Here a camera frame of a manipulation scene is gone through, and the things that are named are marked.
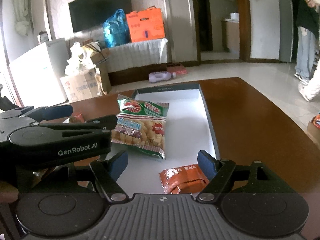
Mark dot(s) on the pink flat package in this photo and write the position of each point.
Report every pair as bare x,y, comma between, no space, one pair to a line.
176,68

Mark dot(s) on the small taped cardboard box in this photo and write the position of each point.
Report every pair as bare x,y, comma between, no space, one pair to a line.
99,52

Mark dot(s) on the blue plastic bag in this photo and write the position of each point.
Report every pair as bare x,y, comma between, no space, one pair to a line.
116,30

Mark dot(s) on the grey white tray box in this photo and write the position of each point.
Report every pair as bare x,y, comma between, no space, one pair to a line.
188,130

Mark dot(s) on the small red candy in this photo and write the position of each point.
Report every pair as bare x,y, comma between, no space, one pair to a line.
78,118

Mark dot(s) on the operator left hand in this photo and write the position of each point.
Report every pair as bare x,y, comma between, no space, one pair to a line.
8,193

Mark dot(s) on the orange-red snack packet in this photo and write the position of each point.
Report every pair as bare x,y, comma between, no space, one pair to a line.
184,179

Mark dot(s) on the white mini fridge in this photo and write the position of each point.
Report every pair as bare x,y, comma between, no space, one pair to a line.
36,74

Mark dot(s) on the black wall television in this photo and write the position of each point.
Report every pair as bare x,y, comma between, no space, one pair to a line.
86,14

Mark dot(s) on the white crumpled plastic pile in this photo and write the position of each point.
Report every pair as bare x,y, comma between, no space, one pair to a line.
80,60

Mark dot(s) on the green prawn cracker bag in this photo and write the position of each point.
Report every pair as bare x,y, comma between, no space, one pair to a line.
141,124

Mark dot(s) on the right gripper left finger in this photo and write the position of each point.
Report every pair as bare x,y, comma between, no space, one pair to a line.
105,176

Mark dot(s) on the person in blue jeans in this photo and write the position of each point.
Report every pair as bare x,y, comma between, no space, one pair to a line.
307,23

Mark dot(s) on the orange cardboard box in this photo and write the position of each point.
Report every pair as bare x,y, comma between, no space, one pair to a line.
146,24

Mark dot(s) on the person in puffer jacket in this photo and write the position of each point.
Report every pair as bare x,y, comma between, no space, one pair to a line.
309,91

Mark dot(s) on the kitchen cabinet with pot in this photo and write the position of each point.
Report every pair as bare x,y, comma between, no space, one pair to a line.
231,33

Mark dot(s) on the brown cardboard box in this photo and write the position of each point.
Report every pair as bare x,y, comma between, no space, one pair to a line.
84,85

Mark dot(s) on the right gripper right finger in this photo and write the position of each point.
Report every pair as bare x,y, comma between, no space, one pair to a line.
219,174

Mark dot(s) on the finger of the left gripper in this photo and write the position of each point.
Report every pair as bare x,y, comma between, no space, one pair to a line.
50,113
108,122

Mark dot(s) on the black folded chair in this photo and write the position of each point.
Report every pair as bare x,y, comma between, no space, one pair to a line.
6,104

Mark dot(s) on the kettle on fridge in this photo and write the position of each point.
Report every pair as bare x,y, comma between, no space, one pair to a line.
42,37

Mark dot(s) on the white covered tv bench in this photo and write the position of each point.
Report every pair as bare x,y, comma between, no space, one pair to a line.
137,54

